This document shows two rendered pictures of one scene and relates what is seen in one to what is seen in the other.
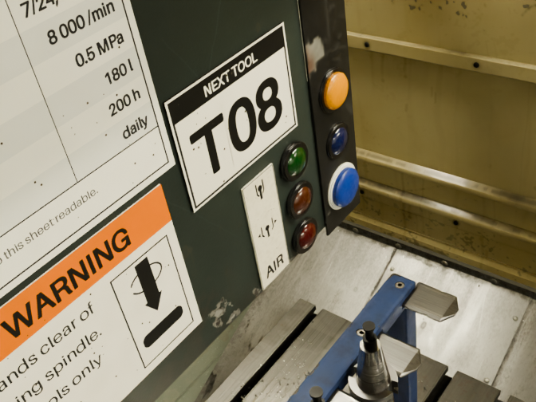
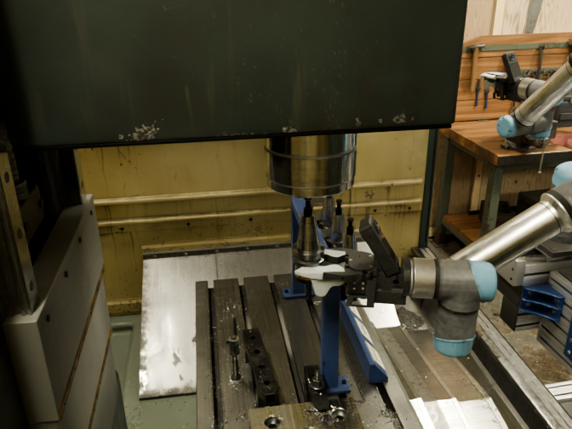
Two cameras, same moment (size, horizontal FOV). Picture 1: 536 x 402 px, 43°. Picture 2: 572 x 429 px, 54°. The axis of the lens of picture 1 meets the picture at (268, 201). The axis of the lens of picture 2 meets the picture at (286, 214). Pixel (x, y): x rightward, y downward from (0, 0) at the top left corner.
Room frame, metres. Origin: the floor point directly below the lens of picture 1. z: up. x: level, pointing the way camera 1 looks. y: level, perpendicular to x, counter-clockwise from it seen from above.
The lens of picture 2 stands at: (-0.20, 1.07, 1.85)
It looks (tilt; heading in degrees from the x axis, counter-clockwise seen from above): 24 degrees down; 307
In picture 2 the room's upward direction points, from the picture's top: 1 degrees counter-clockwise
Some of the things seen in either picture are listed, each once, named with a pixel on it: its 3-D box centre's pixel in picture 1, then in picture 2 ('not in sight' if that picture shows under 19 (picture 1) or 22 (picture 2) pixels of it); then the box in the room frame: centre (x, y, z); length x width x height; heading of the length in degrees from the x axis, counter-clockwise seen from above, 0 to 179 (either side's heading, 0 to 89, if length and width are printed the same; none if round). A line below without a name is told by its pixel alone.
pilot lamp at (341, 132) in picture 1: (338, 140); not in sight; (0.40, -0.06, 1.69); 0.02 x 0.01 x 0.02; 136
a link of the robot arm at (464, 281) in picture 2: not in sight; (462, 282); (0.08, 0.16, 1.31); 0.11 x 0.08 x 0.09; 30
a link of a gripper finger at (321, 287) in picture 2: not in sight; (320, 282); (0.30, 0.32, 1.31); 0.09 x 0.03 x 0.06; 43
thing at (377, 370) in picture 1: (371, 362); (328, 208); (0.54, -0.09, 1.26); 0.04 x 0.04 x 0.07
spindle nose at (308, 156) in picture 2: not in sight; (310, 150); (0.33, 0.30, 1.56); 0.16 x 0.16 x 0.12
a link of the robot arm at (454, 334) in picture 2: not in sight; (451, 320); (0.10, 0.15, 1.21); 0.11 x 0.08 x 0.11; 138
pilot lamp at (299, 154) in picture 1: (295, 161); not in sight; (0.36, -0.02, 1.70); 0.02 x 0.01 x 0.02; 136
